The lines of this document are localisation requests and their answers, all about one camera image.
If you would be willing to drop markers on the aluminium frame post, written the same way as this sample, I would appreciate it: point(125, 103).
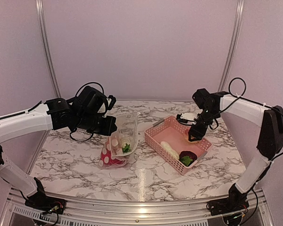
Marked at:
point(233, 44)
point(46, 46)

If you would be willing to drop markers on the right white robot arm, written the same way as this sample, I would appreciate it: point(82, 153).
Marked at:
point(257, 130)

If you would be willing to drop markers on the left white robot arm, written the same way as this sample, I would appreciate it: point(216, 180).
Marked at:
point(86, 110)

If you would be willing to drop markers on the peach knitted fruit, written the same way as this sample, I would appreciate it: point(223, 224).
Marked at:
point(185, 136)

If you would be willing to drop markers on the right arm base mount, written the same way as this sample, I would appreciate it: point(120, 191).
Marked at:
point(235, 201)

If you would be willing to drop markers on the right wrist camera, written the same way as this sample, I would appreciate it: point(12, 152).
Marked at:
point(187, 118)

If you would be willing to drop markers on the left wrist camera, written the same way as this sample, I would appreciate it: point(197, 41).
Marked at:
point(108, 103)

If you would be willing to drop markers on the left aluminium frame post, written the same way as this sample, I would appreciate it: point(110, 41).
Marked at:
point(46, 46)

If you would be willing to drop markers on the white knitted radish with leaves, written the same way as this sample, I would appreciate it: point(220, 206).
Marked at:
point(125, 145)

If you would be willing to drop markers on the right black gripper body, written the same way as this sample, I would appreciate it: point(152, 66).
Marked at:
point(202, 130)

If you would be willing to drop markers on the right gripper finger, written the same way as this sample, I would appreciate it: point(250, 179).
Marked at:
point(189, 137)
point(196, 139)

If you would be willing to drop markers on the pink plastic basket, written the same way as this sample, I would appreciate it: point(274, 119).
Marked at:
point(171, 131)

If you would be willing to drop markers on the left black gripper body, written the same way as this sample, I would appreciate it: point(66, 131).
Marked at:
point(106, 129)

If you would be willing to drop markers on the dark maroon knitted beet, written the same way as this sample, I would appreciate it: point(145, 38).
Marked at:
point(187, 158)

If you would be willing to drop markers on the right aluminium frame post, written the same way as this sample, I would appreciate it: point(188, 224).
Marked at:
point(233, 44)

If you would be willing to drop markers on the front aluminium table rail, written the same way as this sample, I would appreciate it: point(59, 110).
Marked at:
point(92, 212)

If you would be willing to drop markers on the white knitted radish front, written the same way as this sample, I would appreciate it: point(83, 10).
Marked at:
point(169, 149)

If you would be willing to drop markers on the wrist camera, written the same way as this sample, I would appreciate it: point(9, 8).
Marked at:
point(187, 118)
point(108, 103)

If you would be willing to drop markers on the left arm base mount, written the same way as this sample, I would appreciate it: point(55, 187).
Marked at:
point(41, 201)

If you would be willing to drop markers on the clear polka dot zip bag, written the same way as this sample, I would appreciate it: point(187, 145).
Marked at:
point(127, 126)

